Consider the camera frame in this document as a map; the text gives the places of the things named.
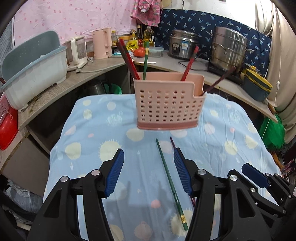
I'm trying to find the dark red chopstick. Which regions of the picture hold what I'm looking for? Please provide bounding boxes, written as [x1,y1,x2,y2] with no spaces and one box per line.
[170,137,196,208]

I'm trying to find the green chopstick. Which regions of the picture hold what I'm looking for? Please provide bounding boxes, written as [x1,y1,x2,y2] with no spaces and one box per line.
[142,41,149,80]
[156,138,189,231]

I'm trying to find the pink perforated utensil holder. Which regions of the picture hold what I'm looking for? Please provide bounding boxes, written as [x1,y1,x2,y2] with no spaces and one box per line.
[133,71,206,131]

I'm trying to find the green plastic bag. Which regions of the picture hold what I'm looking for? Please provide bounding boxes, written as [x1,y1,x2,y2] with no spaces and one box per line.
[258,114,285,151]

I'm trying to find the yellow and blue bowls stack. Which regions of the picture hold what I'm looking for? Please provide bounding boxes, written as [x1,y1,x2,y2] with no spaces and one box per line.
[242,67,273,102]

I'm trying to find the light blue patterned tablecloth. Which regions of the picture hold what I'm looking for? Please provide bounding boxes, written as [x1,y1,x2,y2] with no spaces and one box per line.
[44,94,280,240]

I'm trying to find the red plastic basin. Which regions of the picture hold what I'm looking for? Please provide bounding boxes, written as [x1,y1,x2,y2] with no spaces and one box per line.
[0,107,19,151]

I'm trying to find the dark brown leaning chopstick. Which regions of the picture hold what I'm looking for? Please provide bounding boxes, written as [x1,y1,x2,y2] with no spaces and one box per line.
[202,66,236,95]

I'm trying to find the black induction cooker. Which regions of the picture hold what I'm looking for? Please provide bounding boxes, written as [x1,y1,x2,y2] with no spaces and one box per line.
[208,60,243,85]

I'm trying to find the pink plastic basket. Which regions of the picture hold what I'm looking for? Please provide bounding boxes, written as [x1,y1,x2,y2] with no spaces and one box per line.
[0,93,9,125]

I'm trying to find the large steel steamer pot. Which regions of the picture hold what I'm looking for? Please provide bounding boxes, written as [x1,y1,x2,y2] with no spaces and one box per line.
[210,27,254,71]

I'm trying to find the green plastic basin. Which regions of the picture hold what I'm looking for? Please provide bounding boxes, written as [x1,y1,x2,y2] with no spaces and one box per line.
[104,83,122,94]

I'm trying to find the steel rice cooker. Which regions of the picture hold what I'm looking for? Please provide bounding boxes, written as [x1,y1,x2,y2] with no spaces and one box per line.
[169,30,198,60]

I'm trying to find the blue-grey dish drainer box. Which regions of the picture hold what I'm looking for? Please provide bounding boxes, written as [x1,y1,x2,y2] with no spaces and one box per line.
[1,31,68,111]

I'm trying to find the beige curtain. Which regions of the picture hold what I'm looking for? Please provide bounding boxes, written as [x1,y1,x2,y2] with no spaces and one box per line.
[255,1,295,144]

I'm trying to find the clear food container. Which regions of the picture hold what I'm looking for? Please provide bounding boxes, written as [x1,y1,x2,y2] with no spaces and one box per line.
[148,47,164,58]

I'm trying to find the navy floral backsplash cloth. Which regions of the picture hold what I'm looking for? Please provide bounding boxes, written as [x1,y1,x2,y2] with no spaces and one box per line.
[154,9,271,76]

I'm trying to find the white electric kettle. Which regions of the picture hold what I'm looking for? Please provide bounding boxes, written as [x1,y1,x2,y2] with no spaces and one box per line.
[64,37,88,72]

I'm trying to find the red chopstick in holder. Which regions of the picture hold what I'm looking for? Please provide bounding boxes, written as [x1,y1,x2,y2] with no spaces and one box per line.
[116,39,140,80]

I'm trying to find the red tomato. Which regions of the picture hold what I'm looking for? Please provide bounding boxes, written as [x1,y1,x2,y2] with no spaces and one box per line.
[133,47,145,58]

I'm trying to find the cooking oil bottle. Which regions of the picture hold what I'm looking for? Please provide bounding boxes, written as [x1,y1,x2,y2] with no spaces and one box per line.
[143,26,154,47]

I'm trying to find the yellow seasoning packet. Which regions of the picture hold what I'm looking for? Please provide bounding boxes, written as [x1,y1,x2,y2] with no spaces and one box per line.
[125,40,138,52]

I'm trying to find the pink electric kettle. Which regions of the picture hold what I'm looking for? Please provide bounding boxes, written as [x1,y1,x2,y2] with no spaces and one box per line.
[92,28,112,60]

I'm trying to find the pink floral apron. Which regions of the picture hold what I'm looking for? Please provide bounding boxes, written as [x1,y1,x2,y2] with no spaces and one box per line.
[130,0,162,27]

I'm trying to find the pink dotted curtain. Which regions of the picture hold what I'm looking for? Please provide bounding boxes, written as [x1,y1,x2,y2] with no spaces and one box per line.
[12,0,136,46]

